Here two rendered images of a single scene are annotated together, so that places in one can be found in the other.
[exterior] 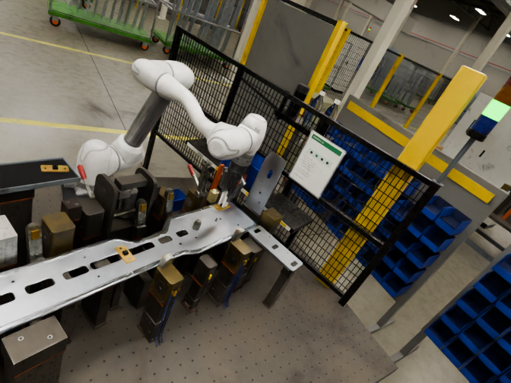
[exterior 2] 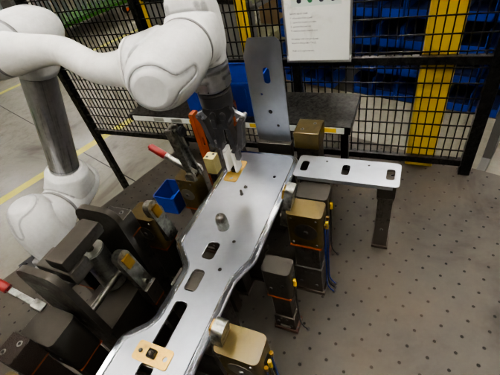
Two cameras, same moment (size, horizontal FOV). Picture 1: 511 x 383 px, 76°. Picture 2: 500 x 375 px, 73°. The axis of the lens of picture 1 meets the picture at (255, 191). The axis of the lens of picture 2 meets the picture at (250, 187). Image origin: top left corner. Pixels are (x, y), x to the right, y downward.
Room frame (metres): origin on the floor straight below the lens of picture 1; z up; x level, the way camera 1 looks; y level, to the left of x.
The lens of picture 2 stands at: (0.52, 0.05, 1.65)
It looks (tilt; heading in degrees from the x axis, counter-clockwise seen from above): 42 degrees down; 2
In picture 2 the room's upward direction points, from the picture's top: 13 degrees counter-clockwise
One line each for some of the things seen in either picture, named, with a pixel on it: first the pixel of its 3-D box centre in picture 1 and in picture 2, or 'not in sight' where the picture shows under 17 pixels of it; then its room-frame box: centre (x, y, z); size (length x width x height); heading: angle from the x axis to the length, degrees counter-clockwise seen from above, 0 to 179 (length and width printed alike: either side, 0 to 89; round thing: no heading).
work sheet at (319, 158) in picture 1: (315, 164); (316, 14); (1.68, -0.24, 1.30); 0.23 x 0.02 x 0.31; 62
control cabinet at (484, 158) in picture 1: (495, 151); not in sight; (6.55, -3.75, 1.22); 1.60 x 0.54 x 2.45; 44
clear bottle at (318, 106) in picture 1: (314, 108); not in sight; (1.85, -0.10, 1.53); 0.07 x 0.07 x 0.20
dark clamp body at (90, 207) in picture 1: (83, 241); (89, 359); (0.90, 0.54, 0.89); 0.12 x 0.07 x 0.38; 62
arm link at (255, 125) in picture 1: (249, 134); (193, 24); (1.22, 0.12, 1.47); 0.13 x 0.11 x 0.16; 163
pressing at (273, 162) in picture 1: (264, 183); (267, 94); (1.46, -0.02, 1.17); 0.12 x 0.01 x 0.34; 62
